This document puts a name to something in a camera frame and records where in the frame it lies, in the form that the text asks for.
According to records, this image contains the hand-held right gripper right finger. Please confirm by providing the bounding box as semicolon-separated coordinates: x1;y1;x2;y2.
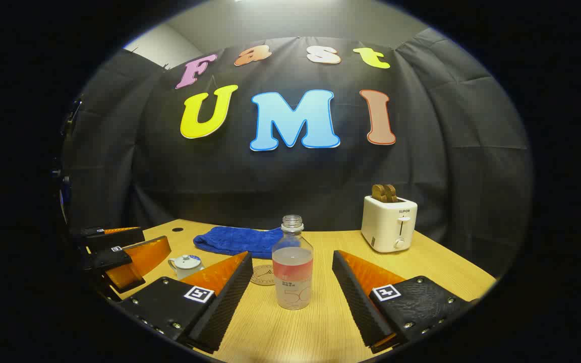
332;250;480;353

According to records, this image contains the white toaster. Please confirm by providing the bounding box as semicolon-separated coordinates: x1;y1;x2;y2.
361;196;418;253

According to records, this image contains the black backdrop cloth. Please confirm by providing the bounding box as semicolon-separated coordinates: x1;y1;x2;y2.
64;28;533;275

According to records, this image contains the round cork coaster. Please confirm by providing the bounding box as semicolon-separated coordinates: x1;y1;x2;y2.
250;264;277;286

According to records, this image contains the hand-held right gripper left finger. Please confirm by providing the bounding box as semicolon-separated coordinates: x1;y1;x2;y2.
118;251;254;354

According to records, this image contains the white ceramic teacup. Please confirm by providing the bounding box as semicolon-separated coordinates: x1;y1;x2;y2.
168;257;205;280

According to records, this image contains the clear plastic water bottle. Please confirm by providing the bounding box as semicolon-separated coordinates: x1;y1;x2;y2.
272;215;314;310

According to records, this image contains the blue towel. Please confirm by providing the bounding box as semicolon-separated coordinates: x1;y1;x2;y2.
193;226;301;259

